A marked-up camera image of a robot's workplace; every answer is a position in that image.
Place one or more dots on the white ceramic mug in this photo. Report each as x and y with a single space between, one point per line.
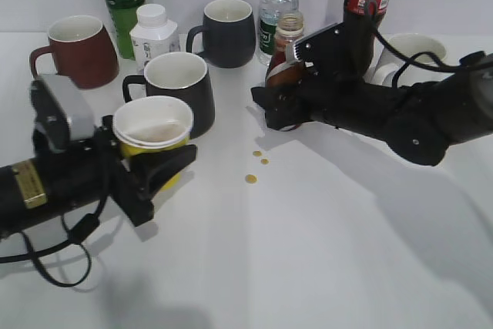
409 45

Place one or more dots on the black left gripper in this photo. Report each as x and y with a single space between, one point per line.
91 168

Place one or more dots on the Nescafe coffee bottle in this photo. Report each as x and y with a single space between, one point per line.
290 27

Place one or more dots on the coffee drop spill lower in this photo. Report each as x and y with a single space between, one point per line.
250 178

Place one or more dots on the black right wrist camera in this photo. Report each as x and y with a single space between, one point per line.
340 47

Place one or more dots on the yellow paper cup stack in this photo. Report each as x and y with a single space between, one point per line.
152 124

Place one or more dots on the clear water bottle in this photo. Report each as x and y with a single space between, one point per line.
269 12

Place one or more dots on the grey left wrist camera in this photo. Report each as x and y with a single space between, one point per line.
62 114

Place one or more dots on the black ceramic mug front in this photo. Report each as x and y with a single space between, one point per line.
182 75

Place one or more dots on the dark red ceramic mug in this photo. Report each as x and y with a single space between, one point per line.
81 49

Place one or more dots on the dark blue ceramic mug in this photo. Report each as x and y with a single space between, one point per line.
228 33

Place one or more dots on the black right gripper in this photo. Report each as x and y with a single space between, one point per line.
357 107

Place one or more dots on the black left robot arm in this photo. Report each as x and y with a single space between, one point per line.
22 191

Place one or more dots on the small white milk bottle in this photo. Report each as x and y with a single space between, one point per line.
154 34

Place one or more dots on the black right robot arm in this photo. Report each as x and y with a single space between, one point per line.
418 122

